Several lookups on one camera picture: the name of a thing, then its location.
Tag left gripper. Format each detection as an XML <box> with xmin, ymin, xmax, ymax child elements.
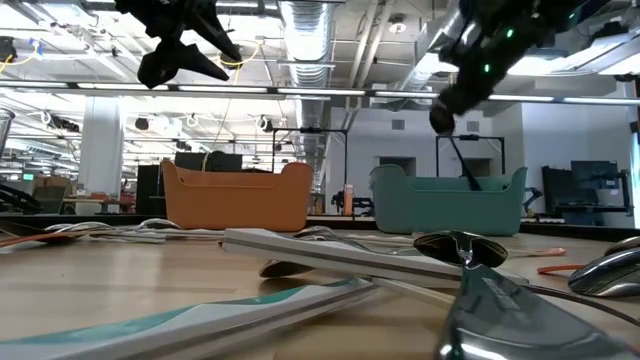
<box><xmin>114</xmin><ymin>0</ymin><xmax>244</xmax><ymax>90</ymax></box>

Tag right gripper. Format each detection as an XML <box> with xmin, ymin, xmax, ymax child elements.
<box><xmin>437</xmin><ymin>24</ymin><xmax>526</xmax><ymax>114</ymax></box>

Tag large metal spoon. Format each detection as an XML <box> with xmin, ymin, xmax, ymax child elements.
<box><xmin>413</xmin><ymin>229</ymin><xmax>639</xmax><ymax>360</ymax></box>

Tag teal white patterned utensil handle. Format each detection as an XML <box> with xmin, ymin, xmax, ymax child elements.
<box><xmin>0</xmin><ymin>277</ymin><xmax>379</xmax><ymax>360</ymax></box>

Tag long ceiling light strip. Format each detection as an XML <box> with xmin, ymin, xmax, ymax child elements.
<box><xmin>0</xmin><ymin>79</ymin><xmax>640</xmax><ymax>107</ymax></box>

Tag black background monitors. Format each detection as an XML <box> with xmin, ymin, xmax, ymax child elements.
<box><xmin>173</xmin><ymin>150</ymin><xmax>244</xmax><ymax>174</ymax></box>

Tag teal plastic bin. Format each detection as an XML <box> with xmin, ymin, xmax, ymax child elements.
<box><xmin>368</xmin><ymin>163</ymin><xmax>529</xmax><ymax>237</ymax></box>

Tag white building column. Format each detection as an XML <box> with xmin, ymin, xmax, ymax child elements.
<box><xmin>77</xmin><ymin>96</ymin><xmax>126</xmax><ymax>216</ymax></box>

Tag black monitor workstation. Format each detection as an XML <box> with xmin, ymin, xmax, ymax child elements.
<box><xmin>541</xmin><ymin>159</ymin><xmax>632</xmax><ymax>227</ymax></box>

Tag black cabinet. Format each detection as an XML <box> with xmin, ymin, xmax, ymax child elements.
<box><xmin>135</xmin><ymin>163</ymin><xmax>166</xmax><ymax>217</ymax></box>

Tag orange plastic bin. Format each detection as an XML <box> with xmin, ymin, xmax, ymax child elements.
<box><xmin>160</xmin><ymin>159</ymin><xmax>315</xmax><ymax>233</ymax></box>

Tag silver ceiling duct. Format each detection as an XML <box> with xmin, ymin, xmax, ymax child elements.
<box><xmin>277</xmin><ymin>0</ymin><xmax>337</xmax><ymax>166</ymax></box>
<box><xmin>399</xmin><ymin>9</ymin><xmax>469</xmax><ymax>101</ymax></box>

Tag black metal frame stand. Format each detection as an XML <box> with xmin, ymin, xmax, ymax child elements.
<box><xmin>434</xmin><ymin>133</ymin><xmax>506</xmax><ymax>177</ymax></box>

